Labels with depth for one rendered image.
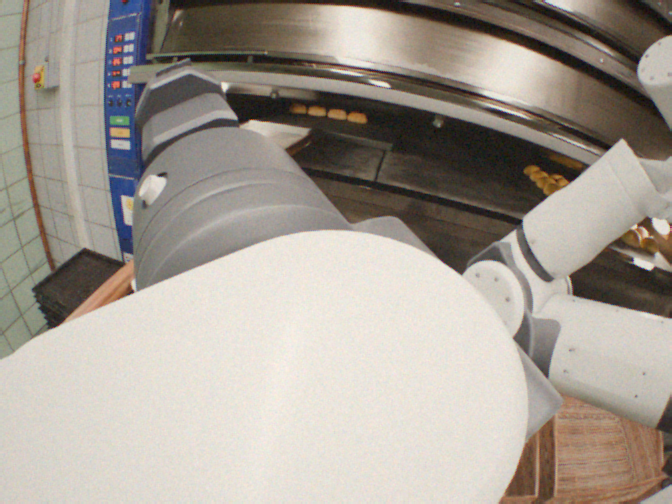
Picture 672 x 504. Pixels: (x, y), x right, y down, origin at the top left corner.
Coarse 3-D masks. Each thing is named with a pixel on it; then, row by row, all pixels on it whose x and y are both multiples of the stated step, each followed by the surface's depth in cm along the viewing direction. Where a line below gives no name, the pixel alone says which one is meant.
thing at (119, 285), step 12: (300, 144) 97; (132, 264) 38; (120, 276) 35; (132, 276) 37; (108, 288) 33; (120, 288) 35; (132, 288) 37; (96, 300) 31; (108, 300) 33; (84, 312) 29
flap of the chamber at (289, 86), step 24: (216, 72) 58; (240, 72) 58; (288, 96) 73; (312, 96) 67; (336, 96) 61; (360, 96) 56; (384, 96) 55; (408, 96) 54; (432, 120) 66; (456, 120) 56; (480, 120) 53; (504, 120) 52; (528, 144) 57; (552, 144) 52; (576, 168) 65
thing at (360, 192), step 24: (336, 192) 82; (360, 192) 80; (384, 192) 79; (408, 192) 81; (432, 216) 80; (456, 216) 78; (480, 216) 77; (504, 216) 79; (600, 264) 74; (624, 264) 72; (648, 264) 73
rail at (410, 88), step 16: (160, 64) 59; (192, 64) 58; (208, 64) 58; (224, 64) 58; (240, 64) 57; (256, 64) 57; (272, 64) 56; (352, 80) 55; (368, 80) 55; (384, 80) 54; (432, 96) 54; (448, 96) 53; (496, 112) 52; (512, 112) 52; (544, 128) 51; (576, 144) 50; (592, 144) 50
